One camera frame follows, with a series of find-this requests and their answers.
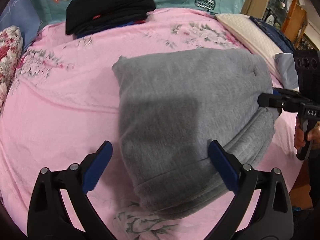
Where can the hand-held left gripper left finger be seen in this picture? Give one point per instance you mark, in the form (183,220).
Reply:
(100,162)

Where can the navy blue cloth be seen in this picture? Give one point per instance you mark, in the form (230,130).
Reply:
(275,35)

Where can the stack of folded dark clothes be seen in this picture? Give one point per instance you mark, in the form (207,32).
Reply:
(107,7)

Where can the person's right hand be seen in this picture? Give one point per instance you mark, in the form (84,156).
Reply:
(298,136)

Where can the pink floral blanket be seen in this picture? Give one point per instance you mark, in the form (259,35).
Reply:
(62,92)

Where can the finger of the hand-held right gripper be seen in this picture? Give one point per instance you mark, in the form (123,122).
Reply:
(272,101)
(287,93)

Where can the wooden glass display cabinet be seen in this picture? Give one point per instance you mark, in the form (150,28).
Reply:
(292,12)

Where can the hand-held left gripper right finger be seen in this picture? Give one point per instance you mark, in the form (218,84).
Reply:
(222,162)

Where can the cream quilted pillow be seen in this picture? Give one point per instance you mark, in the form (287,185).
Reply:
(250,32)

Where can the folded red garment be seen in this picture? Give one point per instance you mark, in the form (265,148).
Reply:
(141,22)

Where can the red rose floral pillow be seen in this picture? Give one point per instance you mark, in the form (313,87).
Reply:
(10,47)

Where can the grey sweatshirt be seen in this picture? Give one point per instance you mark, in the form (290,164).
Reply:
(175,105)

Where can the blue plaid pillow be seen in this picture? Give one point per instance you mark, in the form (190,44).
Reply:
(22,17)

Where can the light blue cloth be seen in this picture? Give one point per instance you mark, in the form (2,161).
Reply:
(286,67)

